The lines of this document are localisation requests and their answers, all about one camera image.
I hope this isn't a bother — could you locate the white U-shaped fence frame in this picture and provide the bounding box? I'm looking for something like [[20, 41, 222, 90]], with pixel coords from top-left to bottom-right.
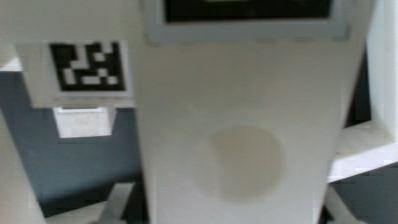
[[329, 121, 398, 182]]

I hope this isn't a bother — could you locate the white chair back frame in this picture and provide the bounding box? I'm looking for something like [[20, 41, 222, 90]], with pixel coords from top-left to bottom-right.
[[0, 0, 398, 224]]

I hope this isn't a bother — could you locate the white chair seat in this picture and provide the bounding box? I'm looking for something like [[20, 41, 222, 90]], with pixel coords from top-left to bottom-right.
[[11, 40, 135, 108]]

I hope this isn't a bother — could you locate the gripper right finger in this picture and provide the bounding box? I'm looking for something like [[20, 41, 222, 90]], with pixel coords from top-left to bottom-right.
[[325, 188, 368, 224]]

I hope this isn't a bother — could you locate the white leg block short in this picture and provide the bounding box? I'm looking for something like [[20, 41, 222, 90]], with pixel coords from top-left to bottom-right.
[[53, 107, 115, 138]]

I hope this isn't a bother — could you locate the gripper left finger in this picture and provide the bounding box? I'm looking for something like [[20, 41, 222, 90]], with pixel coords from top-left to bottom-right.
[[46, 183, 135, 224]]

